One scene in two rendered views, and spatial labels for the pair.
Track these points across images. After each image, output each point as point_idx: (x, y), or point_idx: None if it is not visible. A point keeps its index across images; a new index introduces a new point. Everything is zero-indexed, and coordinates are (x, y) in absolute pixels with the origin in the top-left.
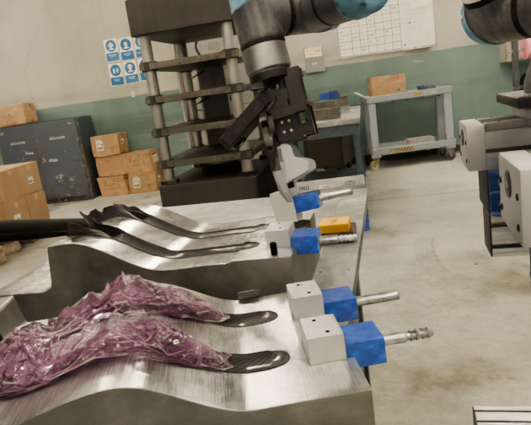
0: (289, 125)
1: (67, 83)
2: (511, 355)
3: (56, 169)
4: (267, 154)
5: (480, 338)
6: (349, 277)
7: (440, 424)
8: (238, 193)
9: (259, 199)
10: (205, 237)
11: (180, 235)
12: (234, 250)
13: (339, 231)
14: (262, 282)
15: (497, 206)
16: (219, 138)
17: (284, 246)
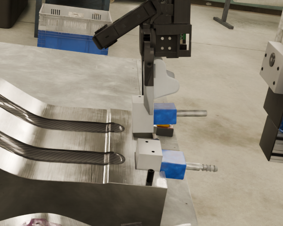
0: (168, 42)
1: None
2: (214, 195)
3: None
4: (144, 69)
5: (192, 177)
6: (184, 187)
7: None
8: None
9: (57, 51)
10: (55, 128)
11: (29, 122)
12: (97, 158)
13: (160, 124)
14: (132, 205)
15: None
16: (93, 36)
17: (154, 169)
